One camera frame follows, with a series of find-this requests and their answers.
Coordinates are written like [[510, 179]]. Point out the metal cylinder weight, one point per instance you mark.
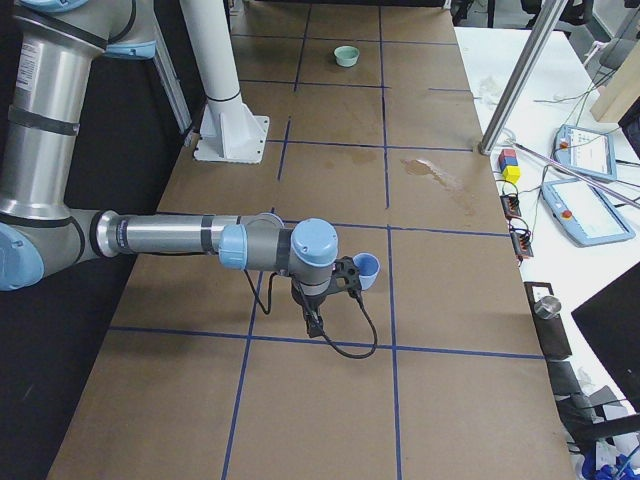
[[547, 307]]

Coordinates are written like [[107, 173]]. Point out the red blue yellow blocks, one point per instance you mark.
[[509, 166]]

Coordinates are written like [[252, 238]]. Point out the green bowl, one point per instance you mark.
[[346, 56]]

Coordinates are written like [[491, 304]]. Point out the orange black circuit board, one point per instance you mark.
[[511, 206]]

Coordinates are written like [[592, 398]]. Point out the far teach pendant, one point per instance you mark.
[[586, 151]]

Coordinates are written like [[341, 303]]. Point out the black computer monitor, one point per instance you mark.
[[609, 322]]

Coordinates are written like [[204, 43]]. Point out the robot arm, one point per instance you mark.
[[41, 236]]

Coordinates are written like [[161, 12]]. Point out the teach pendant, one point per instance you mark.
[[586, 151], [584, 214]]

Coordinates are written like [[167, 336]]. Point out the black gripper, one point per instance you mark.
[[306, 302]]

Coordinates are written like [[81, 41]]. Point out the aluminium frame post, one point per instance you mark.
[[549, 16]]

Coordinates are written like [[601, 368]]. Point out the near teach pendant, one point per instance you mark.
[[584, 214]]

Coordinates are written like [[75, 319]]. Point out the grabber reach tool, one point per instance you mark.
[[567, 171]]

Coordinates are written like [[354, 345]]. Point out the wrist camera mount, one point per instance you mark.
[[345, 278]]

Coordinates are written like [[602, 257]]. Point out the blue plastic cup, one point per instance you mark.
[[369, 268]]

